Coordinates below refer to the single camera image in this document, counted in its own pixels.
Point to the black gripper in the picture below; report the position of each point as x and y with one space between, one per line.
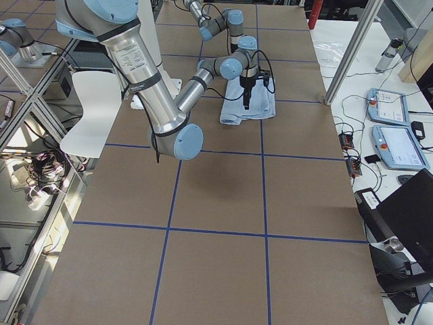
245 82

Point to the light blue button-up shirt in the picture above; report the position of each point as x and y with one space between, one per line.
262 103

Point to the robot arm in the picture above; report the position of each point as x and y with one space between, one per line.
116 25
229 20

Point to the clear plastic bag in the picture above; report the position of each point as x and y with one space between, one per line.
329 53

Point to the upper orange black adapter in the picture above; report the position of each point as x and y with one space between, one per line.
346 140

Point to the orange black adapter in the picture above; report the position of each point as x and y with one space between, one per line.
353 166
346 140

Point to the red cylinder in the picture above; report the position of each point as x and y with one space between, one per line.
314 14

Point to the lower orange black adapter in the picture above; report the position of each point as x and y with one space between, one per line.
353 166

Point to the upper blue teach pendant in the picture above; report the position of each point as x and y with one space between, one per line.
387 107

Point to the blue teach pendant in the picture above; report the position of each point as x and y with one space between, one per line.
398 148
387 107

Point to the small black device on table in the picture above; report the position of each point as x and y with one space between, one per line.
372 159

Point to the clear water bottle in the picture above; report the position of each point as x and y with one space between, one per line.
388 55

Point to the lower blue teach pendant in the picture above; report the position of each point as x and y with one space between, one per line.
398 148

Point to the black power brick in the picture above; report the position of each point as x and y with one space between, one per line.
418 130

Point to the black monitor and stand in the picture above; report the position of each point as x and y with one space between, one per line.
401 225

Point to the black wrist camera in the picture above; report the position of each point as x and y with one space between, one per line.
264 75

